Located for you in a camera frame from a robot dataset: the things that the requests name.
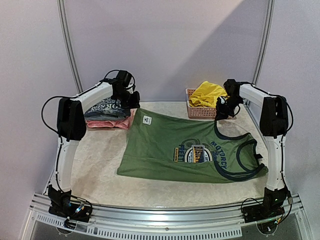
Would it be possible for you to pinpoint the aluminium front rail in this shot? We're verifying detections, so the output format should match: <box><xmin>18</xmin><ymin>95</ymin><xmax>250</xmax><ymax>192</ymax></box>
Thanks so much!
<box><xmin>22</xmin><ymin>194</ymin><xmax>312</xmax><ymax>240</ymax></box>

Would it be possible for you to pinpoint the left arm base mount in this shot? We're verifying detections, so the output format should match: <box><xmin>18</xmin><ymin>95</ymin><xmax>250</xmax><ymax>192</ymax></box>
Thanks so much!
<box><xmin>48</xmin><ymin>184</ymin><xmax>93</xmax><ymax>229</ymax></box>

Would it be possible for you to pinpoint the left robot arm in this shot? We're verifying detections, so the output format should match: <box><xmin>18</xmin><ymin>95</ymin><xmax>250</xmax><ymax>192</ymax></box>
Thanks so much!
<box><xmin>54</xmin><ymin>70</ymin><xmax>140</xmax><ymax>192</ymax></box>

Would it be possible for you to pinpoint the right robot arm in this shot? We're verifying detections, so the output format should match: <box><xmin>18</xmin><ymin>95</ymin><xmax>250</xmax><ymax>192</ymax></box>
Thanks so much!
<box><xmin>215</xmin><ymin>79</ymin><xmax>290</xmax><ymax>192</ymax></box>

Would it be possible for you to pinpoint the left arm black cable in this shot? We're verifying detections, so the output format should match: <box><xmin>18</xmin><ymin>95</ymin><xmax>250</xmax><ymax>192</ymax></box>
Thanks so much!
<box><xmin>40</xmin><ymin>69</ymin><xmax>137</xmax><ymax>136</ymax></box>

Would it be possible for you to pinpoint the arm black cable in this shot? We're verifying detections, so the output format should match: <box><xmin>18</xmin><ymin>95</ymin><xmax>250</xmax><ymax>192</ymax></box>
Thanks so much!
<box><xmin>282</xmin><ymin>96</ymin><xmax>294</xmax><ymax>136</ymax></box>
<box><xmin>40</xmin><ymin>69</ymin><xmax>137</xmax><ymax>136</ymax></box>

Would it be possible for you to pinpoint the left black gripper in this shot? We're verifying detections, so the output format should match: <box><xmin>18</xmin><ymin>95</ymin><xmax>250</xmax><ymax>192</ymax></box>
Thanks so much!
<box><xmin>115</xmin><ymin>89</ymin><xmax>140</xmax><ymax>110</ymax></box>

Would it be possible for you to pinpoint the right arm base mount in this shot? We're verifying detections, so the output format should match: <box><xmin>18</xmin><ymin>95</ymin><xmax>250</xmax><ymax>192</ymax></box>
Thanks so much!
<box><xmin>240</xmin><ymin>186</ymin><xmax>293</xmax><ymax>234</ymax></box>

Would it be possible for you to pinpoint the aluminium frame post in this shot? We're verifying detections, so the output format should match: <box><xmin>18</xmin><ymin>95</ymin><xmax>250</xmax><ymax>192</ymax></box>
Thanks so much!
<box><xmin>252</xmin><ymin>0</ymin><xmax>275</xmax><ymax>85</ymax></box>
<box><xmin>57</xmin><ymin>0</ymin><xmax>83</xmax><ymax>93</ymax></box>

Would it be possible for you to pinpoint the folded grey garment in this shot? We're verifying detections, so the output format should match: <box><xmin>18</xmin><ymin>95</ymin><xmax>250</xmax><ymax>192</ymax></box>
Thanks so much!
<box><xmin>84</xmin><ymin>114</ymin><xmax>130</xmax><ymax>121</ymax></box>

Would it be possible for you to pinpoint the yellow garment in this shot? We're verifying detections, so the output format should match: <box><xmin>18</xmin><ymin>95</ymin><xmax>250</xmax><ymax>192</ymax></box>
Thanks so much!
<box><xmin>188</xmin><ymin>81</ymin><xmax>228</xmax><ymax>108</ymax></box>

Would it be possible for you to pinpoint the folded navy graphic shirt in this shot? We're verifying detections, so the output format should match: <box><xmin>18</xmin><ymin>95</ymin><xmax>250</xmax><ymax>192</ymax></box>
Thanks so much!
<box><xmin>84</xmin><ymin>97</ymin><xmax>131</xmax><ymax>118</ymax></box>

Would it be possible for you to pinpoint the folded pink garment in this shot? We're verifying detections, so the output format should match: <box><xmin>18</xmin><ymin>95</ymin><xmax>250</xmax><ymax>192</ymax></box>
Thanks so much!
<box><xmin>85</xmin><ymin>109</ymin><xmax>136</xmax><ymax>130</ymax></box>

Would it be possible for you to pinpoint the left aluminium frame post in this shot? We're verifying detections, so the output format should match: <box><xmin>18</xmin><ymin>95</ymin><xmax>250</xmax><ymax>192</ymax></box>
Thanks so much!
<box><xmin>57</xmin><ymin>0</ymin><xmax>83</xmax><ymax>93</ymax></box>

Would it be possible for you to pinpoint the green tank top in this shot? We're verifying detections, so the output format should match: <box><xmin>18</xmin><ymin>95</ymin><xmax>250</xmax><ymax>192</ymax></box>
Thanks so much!
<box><xmin>117</xmin><ymin>108</ymin><xmax>268</xmax><ymax>184</ymax></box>

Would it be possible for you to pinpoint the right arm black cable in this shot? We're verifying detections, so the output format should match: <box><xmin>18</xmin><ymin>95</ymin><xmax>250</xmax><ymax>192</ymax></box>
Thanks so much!
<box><xmin>282</xmin><ymin>96</ymin><xmax>294</xmax><ymax>136</ymax></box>

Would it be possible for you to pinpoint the right aluminium frame post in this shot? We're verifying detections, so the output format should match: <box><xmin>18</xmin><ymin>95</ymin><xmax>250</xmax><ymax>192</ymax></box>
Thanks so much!
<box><xmin>252</xmin><ymin>0</ymin><xmax>275</xmax><ymax>85</ymax></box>

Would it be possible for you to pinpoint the pink plastic basket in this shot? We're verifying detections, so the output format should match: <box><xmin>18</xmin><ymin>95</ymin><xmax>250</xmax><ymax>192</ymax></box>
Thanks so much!
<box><xmin>185</xmin><ymin>87</ymin><xmax>237</xmax><ymax>119</ymax></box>

